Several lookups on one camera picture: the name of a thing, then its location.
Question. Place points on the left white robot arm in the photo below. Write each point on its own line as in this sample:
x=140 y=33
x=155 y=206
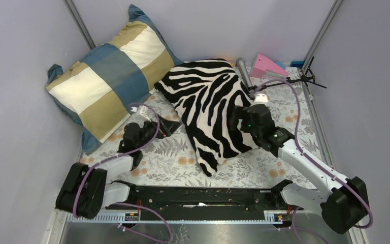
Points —
x=86 y=190

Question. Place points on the blue block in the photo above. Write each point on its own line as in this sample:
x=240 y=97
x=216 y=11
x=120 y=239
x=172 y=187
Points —
x=297 y=64

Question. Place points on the pink triangular block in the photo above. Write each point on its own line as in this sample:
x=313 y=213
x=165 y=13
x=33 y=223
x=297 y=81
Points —
x=262 y=67

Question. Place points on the zebra and grey pillowcase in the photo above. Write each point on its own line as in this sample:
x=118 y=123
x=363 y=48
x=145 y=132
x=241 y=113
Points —
x=204 y=93

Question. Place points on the blue yellow checked pillow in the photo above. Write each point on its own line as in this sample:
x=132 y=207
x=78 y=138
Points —
x=97 y=90

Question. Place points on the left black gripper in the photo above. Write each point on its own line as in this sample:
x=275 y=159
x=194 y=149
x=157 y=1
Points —
x=167 y=127

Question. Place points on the grey microphone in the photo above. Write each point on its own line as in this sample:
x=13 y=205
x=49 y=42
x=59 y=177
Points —
x=241 y=65

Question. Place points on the black mini tripod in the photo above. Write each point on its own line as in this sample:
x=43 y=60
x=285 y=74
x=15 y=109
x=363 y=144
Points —
x=307 y=77

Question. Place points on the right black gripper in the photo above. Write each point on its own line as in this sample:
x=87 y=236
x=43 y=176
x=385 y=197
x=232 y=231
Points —
x=242 y=113

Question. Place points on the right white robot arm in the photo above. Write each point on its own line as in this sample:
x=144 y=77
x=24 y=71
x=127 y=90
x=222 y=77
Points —
x=340 y=201

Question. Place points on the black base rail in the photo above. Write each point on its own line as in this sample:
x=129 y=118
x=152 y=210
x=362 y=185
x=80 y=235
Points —
x=160 y=199

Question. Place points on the floral table cloth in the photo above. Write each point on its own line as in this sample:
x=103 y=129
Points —
x=172 y=161

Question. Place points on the white slotted cable duct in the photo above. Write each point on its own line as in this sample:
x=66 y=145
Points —
x=194 y=216

